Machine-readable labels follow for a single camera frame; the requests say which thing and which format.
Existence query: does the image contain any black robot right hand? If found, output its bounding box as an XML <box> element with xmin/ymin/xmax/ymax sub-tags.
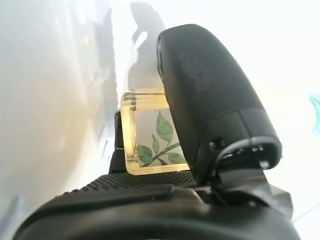
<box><xmin>14</xmin><ymin>23</ymin><xmax>320</xmax><ymax>240</ymax></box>

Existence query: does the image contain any yellow tea bottle green label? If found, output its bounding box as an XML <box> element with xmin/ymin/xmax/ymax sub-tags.
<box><xmin>120</xmin><ymin>88</ymin><xmax>191</xmax><ymax>177</ymax></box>

